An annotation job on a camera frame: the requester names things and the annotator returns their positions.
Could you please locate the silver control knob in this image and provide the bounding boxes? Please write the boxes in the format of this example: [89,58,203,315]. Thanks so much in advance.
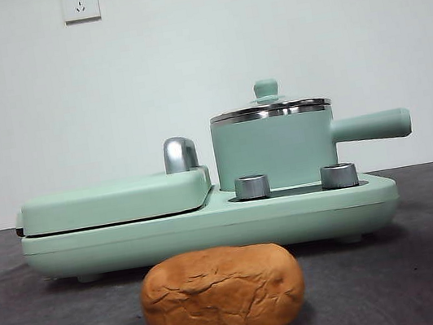
[318,160,360,191]
[233,171,273,202]

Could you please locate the silver griddle cover handle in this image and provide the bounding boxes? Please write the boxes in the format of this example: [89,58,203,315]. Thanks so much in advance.
[160,133,203,176]

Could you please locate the glass pot lid green knob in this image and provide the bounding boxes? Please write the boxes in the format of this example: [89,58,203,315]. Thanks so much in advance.
[204,68,333,125]

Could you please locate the brown potato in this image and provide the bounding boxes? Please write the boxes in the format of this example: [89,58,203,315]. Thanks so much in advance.
[133,234,312,325]

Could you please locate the mint green breakfast machine base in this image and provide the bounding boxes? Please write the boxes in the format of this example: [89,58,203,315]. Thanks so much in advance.
[16,156,405,293]

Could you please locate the mint green griddle cover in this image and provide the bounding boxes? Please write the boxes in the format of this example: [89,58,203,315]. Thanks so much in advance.
[9,162,219,242]

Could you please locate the mint green saucepan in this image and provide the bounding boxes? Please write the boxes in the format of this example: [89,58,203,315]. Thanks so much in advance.
[208,89,420,197]

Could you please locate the white wall socket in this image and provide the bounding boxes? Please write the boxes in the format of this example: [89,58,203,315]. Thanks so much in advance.
[60,0,103,27]

